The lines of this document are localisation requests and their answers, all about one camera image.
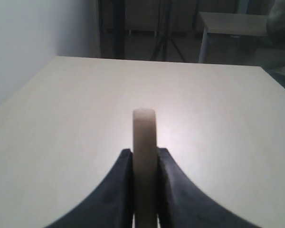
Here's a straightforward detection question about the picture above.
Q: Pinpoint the light wooden background table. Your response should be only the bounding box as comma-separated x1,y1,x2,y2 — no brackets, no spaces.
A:
198,12,267,63

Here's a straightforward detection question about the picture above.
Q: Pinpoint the white wooden paint brush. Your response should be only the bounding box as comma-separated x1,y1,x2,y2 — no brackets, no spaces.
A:
133,108,157,228

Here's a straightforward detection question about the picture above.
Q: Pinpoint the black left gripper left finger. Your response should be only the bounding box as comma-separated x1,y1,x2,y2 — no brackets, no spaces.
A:
48,149,134,228

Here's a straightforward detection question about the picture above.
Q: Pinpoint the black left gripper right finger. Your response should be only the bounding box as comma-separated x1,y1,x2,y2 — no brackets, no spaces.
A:
157,148,255,228

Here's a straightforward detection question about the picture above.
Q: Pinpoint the black tripod stand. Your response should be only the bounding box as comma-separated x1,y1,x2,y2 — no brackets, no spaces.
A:
150,0,186,62

